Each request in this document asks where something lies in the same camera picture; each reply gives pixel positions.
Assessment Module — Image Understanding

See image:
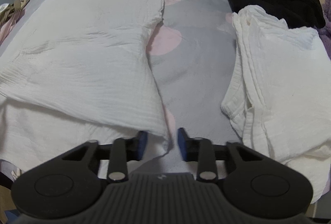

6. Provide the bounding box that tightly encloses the white crinkle garment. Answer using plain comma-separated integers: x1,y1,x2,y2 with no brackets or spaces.
221,6,330,202
1,0,169,171

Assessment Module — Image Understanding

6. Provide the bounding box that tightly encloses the grey pink-dotted bed sheet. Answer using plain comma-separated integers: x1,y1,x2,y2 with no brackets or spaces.
0,0,331,175

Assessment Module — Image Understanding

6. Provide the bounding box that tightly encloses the striped beige garment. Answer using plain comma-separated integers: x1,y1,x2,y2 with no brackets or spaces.
1,0,30,31

